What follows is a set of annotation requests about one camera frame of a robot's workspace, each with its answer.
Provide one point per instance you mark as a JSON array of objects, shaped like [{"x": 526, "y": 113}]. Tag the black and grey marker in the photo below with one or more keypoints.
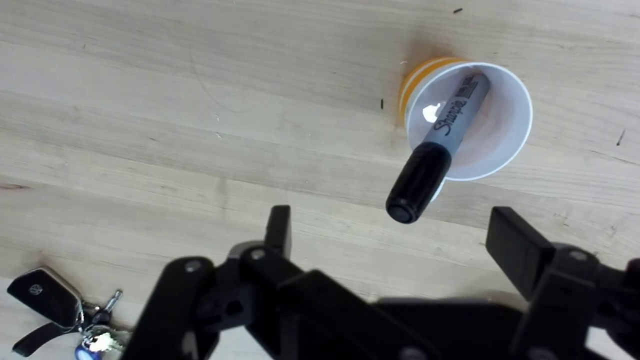
[{"x": 441, "y": 143}]

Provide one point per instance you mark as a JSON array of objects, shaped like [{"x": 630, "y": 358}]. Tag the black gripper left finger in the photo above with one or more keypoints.
[{"x": 220, "y": 300}]

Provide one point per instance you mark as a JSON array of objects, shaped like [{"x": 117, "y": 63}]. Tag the white and orange cup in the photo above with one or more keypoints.
[{"x": 486, "y": 127}]

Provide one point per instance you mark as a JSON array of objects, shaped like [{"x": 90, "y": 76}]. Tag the key bunch with black fob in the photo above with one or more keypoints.
[{"x": 60, "y": 311}]

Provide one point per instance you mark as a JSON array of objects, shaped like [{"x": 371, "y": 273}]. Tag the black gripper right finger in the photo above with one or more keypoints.
[{"x": 572, "y": 286}]

